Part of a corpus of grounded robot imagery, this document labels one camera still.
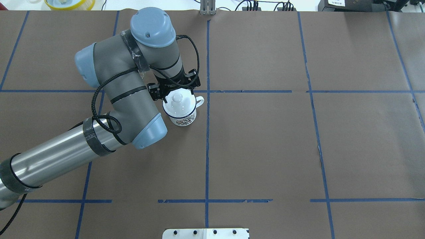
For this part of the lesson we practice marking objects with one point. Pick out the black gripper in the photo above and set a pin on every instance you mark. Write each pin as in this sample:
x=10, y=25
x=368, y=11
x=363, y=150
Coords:
x=172, y=84

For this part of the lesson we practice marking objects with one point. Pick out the black computer box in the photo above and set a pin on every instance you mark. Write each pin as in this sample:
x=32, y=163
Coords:
x=352, y=6

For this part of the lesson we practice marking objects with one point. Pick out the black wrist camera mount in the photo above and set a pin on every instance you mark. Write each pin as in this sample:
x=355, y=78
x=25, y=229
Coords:
x=194, y=82

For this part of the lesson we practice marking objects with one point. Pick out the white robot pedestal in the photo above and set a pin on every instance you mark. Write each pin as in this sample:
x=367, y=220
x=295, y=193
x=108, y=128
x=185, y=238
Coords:
x=206, y=233

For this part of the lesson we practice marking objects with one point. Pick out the brown paper table mat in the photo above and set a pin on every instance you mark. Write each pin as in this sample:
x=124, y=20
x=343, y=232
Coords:
x=312, y=128

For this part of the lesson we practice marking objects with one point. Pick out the white cup lid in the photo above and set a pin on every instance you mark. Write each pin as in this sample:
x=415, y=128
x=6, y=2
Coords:
x=179, y=103

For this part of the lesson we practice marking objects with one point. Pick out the yellow tape roll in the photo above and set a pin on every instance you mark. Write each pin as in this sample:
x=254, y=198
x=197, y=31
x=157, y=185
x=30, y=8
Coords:
x=70, y=5

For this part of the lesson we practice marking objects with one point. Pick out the aluminium frame post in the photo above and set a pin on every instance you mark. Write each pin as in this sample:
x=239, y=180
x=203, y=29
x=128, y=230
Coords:
x=207, y=7

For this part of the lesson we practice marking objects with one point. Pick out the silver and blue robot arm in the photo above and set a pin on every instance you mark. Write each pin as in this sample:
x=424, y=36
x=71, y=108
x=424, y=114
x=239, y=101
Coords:
x=129, y=72

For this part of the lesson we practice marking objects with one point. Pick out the white enamel cup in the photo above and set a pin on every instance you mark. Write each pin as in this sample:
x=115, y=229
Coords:
x=191, y=118

